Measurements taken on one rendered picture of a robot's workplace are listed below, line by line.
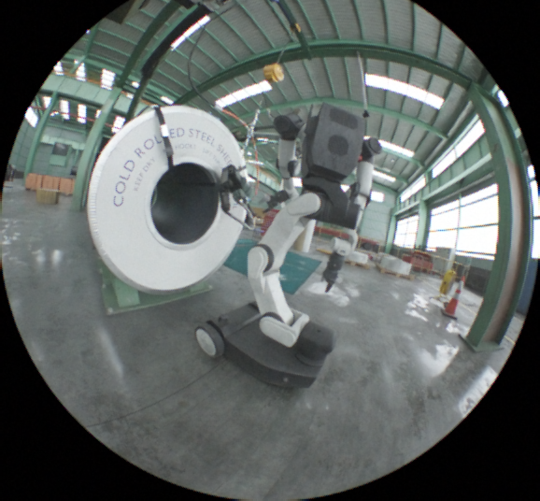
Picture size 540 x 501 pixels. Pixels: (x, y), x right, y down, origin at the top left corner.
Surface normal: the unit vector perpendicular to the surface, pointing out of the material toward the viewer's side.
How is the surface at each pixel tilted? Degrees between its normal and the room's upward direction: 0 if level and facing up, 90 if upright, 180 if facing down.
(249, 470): 0
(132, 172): 90
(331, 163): 106
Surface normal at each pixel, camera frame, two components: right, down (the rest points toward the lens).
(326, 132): -0.09, 0.33
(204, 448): 0.22, -0.97
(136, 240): 0.86, 0.23
